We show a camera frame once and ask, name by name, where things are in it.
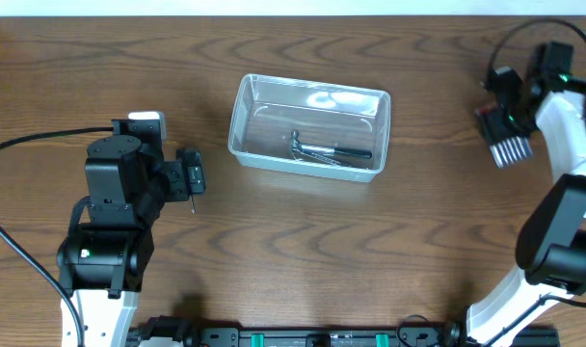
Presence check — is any yellow black screwdriver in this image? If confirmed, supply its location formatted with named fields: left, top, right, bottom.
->
left=189, top=194, right=197, bottom=214

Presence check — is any precision screwdriver set case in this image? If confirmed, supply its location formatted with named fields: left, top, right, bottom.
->
left=475, top=105, right=533, bottom=169

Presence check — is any silver combination wrench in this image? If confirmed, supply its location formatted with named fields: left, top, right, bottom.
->
left=291, top=148, right=351, bottom=168

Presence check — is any small hammer black handle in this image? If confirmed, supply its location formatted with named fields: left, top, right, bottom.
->
left=290, top=130, right=372, bottom=159

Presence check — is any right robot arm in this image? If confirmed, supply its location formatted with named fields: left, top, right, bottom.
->
left=444, top=66, right=586, bottom=346

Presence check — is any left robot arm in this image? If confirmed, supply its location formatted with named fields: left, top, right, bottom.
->
left=57, top=111, right=206, bottom=346

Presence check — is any clear plastic container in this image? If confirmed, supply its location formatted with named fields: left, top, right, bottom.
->
left=228, top=74, right=391, bottom=183

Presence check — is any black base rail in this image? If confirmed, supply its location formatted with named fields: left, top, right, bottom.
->
left=128, top=315, right=562, bottom=347

